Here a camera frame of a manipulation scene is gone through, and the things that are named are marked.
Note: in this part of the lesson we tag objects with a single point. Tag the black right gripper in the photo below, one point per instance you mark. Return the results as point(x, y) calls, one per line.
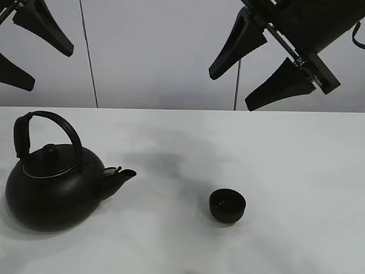
point(310, 26)

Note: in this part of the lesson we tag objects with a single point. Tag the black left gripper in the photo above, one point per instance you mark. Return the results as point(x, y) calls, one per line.
point(35, 17)

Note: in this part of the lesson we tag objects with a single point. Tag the black round teapot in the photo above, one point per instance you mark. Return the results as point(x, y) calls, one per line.
point(59, 185)

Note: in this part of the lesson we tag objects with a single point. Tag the small black teacup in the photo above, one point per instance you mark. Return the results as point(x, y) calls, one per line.
point(226, 205)

